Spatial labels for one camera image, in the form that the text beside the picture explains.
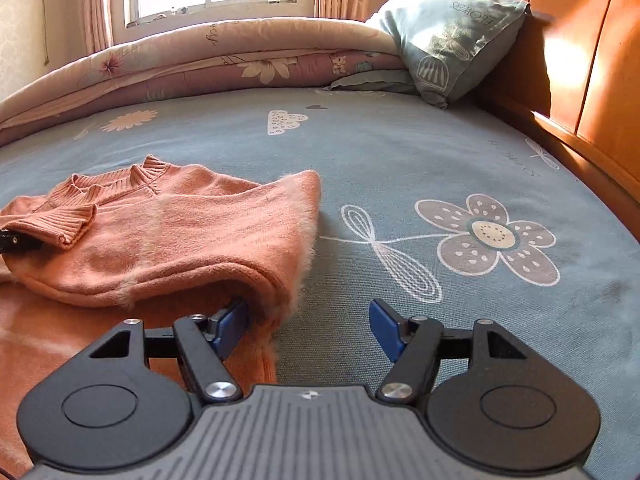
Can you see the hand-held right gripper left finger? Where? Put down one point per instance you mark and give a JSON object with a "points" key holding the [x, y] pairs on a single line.
{"points": [[230, 327]]}

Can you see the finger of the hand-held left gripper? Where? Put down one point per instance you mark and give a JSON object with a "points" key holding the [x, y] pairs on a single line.
{"points": [[17, 245]]}

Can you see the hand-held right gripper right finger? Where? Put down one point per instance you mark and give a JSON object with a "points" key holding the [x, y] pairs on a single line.
{"points": [[385, 327]]}

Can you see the orange knit sweater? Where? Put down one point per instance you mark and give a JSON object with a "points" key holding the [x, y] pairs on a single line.
{"points": [[175, 240]]}

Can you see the grey-blue floral bed sheet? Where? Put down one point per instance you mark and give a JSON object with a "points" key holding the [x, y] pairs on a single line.
{"points": [[400, 160]]}

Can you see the flat grey-green pillow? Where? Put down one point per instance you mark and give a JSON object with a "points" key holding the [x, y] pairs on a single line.
{"points": [[370, 82]]}

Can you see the folded pink floral quilt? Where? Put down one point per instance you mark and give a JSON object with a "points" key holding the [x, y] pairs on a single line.
{"points": [[200, 45]]}

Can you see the grey-green floral pillow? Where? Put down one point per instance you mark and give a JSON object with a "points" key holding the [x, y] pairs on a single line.
{"points": [[450, 35]]}

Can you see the wooden headboard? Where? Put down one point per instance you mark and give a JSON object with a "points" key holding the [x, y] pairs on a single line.
{"points": [[590, 60]]}

